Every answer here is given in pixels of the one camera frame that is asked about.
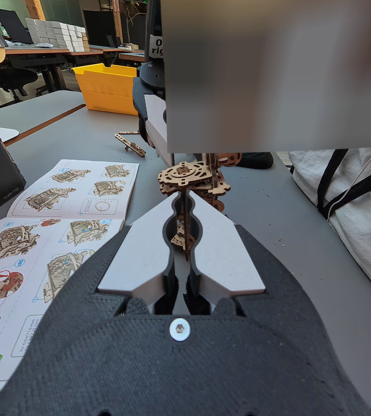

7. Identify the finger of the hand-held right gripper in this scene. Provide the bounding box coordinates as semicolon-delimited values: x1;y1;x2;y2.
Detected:
144;94;175;167

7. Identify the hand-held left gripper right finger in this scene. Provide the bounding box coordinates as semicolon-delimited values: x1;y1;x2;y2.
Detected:
185;190;266;315

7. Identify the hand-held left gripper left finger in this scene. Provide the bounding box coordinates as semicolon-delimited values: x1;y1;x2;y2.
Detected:
98;192;181;315

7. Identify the wooden mechanical puzzle model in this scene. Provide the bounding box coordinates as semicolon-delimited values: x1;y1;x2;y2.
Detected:
158;152;243;262

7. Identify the illustrated instruction booklet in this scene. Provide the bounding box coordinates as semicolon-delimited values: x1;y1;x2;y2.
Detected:
0;159;139;384

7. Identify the adjacent grey desk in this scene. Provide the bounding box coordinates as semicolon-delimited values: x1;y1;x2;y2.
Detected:
0;90;87;147

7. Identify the long wooden strip with peg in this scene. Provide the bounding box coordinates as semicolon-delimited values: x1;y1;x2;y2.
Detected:
114;133;146;157

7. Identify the yellow plastic bin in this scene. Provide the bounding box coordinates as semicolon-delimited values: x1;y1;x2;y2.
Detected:
72;63;139;116

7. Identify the stack of small white boxes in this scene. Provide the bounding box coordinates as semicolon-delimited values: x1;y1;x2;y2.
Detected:
26;18;87;52

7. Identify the black wrist rest pad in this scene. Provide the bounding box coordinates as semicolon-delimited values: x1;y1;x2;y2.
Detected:
237;152;274;169

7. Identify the wooden pillar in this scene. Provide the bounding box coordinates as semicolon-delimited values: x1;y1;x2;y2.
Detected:
25;0;46;21

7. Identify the person's white shirt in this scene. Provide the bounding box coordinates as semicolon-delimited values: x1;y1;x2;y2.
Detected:
288;148;371;307

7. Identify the black office chair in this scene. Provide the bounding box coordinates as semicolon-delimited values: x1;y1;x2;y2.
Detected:
0;67;40;104

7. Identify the black strap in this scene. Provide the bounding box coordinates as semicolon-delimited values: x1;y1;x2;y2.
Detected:
317;149;371;221

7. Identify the thin white cable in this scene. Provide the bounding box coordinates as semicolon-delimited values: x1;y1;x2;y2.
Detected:
327;147;371;216

